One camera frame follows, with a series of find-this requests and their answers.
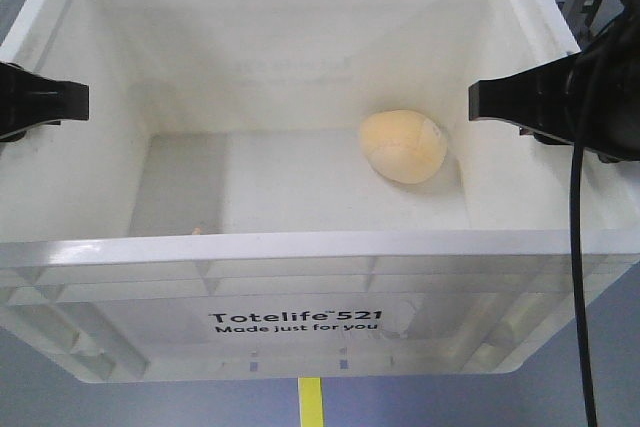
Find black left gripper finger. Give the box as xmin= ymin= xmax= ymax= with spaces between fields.
xmin=1 ymin=62 xmax=89 ymax=142

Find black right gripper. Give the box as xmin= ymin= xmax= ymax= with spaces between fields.
xmin=468 ymin=11 xmax=639 ymax=163

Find yellow round plush toy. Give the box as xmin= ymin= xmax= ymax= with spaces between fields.
xmin=359 ymin=110 xmax=448 ymax=185

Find white plastic tote box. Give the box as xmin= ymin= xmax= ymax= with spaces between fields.
xmin=0 ymin=0 xmax=640 ymax=386

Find black hanging cable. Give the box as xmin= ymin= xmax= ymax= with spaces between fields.
xmin=569 ymin=144 xmax=601 ymax=427

